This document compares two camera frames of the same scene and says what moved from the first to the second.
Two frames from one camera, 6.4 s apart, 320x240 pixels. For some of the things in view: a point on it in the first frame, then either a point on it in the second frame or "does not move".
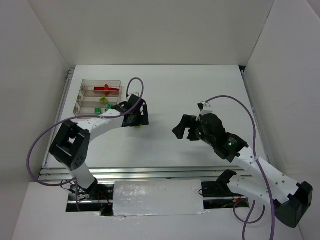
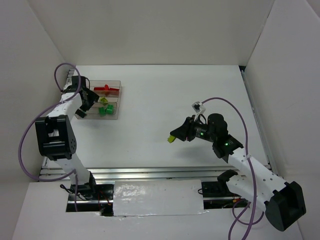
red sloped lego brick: (99, 88) does not move
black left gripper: (141, 114) -> (89, 99)
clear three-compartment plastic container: (96, 95) does not move
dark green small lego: (109, 106) does not move
